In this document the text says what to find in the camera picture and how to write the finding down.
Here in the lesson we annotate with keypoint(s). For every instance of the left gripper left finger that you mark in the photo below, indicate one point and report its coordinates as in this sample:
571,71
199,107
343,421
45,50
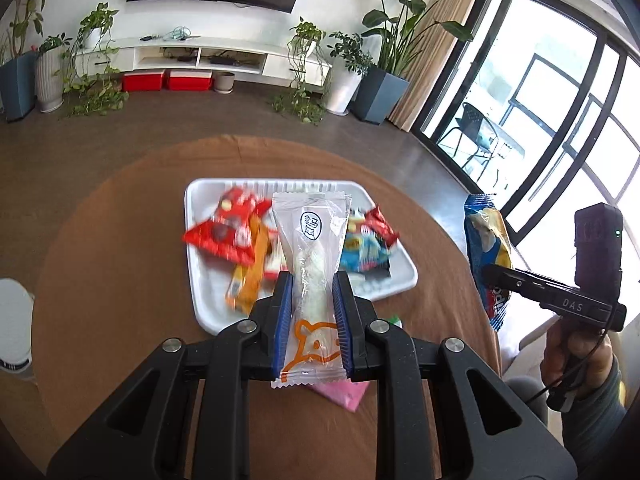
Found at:
282,302

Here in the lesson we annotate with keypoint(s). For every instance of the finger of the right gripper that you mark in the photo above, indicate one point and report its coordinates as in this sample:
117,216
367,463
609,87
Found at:
500,282

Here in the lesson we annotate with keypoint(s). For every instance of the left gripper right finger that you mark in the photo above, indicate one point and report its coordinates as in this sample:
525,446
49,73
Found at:
344,303

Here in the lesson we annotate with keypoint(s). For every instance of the orange snack packet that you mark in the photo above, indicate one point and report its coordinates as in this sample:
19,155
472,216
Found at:
245,283

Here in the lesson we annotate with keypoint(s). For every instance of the green clear nut packet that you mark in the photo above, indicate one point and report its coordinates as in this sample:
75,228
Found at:
395,321

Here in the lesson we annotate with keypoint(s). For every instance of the light blue cartoon snack bag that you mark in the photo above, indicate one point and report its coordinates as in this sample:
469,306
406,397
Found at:
362,248

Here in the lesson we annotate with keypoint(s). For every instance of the blue yellow cake bag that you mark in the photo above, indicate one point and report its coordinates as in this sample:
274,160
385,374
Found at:
487,242

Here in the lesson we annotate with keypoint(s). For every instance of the clear orange bear packet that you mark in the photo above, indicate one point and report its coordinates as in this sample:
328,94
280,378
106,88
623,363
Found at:
312,229

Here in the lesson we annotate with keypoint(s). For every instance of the pink snack packet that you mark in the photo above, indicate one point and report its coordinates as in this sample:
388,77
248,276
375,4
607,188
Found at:
343,393

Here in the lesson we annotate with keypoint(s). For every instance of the red white fruit packet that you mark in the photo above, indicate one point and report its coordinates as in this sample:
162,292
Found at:
275,261

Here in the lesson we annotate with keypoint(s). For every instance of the black snack packet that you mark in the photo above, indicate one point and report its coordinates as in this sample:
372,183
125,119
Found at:
379,272

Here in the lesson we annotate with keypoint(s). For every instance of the white and red snack bag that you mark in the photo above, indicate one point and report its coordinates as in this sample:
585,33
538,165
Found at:
375,220

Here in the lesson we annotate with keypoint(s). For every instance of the person's right hand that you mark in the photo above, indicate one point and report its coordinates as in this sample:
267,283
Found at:
564,344

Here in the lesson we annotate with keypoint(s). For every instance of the black balcony chair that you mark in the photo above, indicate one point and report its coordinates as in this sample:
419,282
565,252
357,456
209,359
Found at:
482,149

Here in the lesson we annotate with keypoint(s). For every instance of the trailing plant on cabinet right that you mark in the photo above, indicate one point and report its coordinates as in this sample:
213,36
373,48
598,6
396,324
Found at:
297,100

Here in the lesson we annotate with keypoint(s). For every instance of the large plant blue-grey pot right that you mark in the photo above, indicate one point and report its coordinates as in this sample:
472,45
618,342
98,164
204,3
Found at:
401,43

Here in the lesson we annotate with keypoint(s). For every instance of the small beige pot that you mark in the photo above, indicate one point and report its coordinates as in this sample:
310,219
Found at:
223,82

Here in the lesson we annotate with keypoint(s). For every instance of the plant in white pot right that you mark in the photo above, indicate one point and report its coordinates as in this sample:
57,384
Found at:
350,62

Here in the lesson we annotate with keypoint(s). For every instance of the red storage box right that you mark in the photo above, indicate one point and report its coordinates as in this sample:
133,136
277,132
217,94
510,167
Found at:
189,80

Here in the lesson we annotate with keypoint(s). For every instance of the red storage box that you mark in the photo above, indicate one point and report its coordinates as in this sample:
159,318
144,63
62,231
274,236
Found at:
189,80
143,80

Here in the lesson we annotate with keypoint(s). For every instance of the white tv cabinet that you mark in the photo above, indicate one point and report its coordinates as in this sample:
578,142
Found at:
249,60

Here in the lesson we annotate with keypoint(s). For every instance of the red storage box left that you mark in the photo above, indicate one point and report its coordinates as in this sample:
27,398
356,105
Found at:
143,80

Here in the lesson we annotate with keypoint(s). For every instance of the trailing ivy plant left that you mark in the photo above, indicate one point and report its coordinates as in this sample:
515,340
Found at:
90,79

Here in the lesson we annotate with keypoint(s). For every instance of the beige curtain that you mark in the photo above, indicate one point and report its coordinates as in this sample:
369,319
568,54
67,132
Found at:
422,73

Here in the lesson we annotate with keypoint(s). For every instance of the plant in white ribbed pot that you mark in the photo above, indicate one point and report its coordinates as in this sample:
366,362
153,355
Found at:
49,73

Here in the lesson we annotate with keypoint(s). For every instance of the tall plant blue-grey pot left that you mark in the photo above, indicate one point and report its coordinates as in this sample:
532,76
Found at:
18,92

